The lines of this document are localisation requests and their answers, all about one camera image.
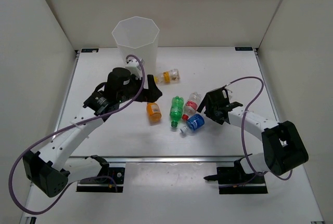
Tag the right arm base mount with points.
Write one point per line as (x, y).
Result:
(233, 180)

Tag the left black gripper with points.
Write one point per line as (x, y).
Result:
(153, 92)

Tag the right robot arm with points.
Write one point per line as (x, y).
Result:
(283, 148)

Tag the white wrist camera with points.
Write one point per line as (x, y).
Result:
(134, 67)
(226, 91)

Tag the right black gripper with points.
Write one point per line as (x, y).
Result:
(208, 101)

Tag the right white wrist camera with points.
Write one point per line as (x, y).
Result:
(226, 91)

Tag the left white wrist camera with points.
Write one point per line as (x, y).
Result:
(134, 67)

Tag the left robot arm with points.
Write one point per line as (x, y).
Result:
(49, 169)

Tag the clear bottle yellow cap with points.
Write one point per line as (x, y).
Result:
(167, 77)

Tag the clear bottle red label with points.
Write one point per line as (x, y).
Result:
(191, 105)

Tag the white octagonal plastic bin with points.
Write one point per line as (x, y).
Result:
(138, 36)

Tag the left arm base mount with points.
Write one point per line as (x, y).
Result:
(110, 179)

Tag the clear bottle blue label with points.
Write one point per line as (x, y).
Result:
(192, 125)

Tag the orange plastic bottle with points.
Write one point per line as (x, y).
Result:
(154, 113)

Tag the green plastic bottle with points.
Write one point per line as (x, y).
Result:
(176, 110)

